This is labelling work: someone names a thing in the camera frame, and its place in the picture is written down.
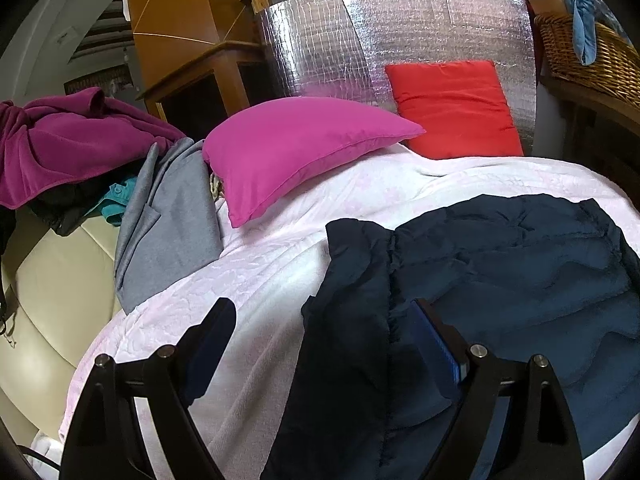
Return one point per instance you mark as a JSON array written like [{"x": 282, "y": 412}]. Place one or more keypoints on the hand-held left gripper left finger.
[{"x": 215, "y": 330}]

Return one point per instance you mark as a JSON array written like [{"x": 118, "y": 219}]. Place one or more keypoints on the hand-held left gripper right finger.
[{"x": 437, "y": 340}]

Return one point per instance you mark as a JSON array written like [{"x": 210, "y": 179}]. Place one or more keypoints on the navy blue jacket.
[{"x": 500, "y": 260}]

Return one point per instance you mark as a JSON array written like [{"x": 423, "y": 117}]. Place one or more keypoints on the pale pink blanket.
[{"x": 280, "y": 260}]

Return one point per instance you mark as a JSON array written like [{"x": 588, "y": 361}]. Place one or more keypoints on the grey garment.
[{"x": 165, "y": 220}]

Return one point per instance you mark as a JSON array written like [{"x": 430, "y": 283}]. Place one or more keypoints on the teal garment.
[{"x": 112, "y": 205}]

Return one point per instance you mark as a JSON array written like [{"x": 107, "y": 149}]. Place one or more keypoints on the cream leather sofa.
[{"x": 50, "y": 285}]

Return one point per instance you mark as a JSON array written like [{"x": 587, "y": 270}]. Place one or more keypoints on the black garment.
[{"x": 65, "y": 210}]

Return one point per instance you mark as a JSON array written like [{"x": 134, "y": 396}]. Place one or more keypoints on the magenta pillow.
[{"x": 300, "y": 145}]

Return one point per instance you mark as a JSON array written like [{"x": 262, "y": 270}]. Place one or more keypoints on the red pillow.
[{"x": 450, "y": 105}]

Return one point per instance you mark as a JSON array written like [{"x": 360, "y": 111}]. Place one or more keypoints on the magenta fleece garment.
[{"x": 75, "y": 140}]

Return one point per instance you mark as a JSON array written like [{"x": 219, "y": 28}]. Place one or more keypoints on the long wooden table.
[{"x": 600, "y": 115}]

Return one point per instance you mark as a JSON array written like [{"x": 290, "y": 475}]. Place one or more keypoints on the silver foil panel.
[{"x": 400, "y": 25}]

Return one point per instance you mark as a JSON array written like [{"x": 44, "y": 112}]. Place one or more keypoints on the wicker basket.
[{"x": 600, "y": 60}]

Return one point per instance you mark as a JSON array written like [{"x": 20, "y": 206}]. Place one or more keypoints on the blue cloth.
[{"x": 585, "y": 30}]

